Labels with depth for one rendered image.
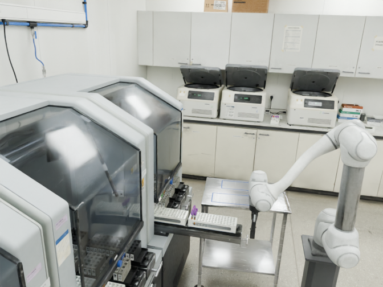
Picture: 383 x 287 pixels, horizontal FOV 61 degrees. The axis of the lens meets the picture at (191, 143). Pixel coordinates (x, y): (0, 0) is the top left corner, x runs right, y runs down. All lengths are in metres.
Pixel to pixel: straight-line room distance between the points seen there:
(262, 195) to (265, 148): 2.57
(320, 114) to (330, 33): 0.96
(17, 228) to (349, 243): 1.57
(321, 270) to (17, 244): 1.78
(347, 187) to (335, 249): 0.35
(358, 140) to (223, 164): 2.89
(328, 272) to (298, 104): 2.38
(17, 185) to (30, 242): 0.21
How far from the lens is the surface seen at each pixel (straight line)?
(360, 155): 1.72
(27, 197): 1.11
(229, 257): 2.77
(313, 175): 4.47
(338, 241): 1.97
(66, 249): 1.20
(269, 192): 1.78
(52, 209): 1.10
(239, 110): 4.19
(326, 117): 4.25
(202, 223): 2.12
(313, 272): 2.30
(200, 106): 4.23
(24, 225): 1.03
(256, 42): 4.36
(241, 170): 4.41
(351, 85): 4.88
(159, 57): 4.58
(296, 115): 4.21
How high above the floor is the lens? 1.97
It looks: 19 degrees down
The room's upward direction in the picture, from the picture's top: 2 degrees clockwise
